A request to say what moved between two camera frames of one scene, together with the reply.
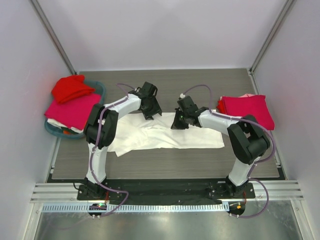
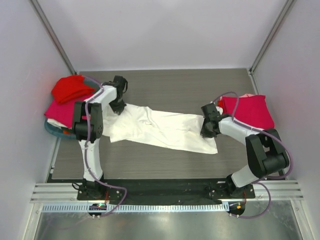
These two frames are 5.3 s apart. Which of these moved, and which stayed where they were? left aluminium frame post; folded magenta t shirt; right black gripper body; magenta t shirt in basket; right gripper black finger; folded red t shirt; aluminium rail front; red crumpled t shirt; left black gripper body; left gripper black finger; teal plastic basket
Moved: left gripper black finger; left black gripper body; right gripper black finger; right black gripper body
Stayed: left aluminium frame post; magenta t shirt in basket; folded red t shirt; teal plastic basket; folded magenta t shirt; aluminium rail front; red crumpled t shirt
